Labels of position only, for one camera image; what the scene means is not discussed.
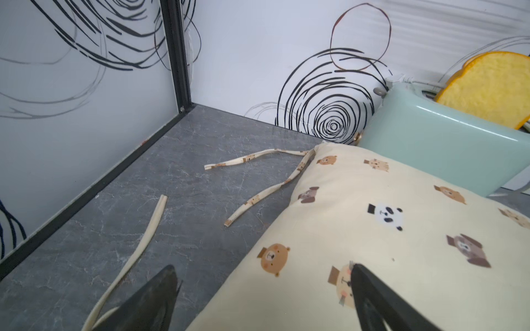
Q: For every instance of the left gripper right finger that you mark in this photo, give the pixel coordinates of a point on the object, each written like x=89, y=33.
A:
x=379, y=307

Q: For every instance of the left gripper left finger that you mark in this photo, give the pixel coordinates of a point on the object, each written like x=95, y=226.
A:
x=150, y=308

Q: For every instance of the cream animal print pillowcase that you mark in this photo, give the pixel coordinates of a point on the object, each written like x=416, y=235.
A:
x=459, y=259

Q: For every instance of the mint green toaster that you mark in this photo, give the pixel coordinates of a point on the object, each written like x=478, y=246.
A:
x=459, y=148

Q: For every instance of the yellow toast slice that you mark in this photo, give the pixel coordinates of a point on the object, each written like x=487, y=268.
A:
x=493, y=86

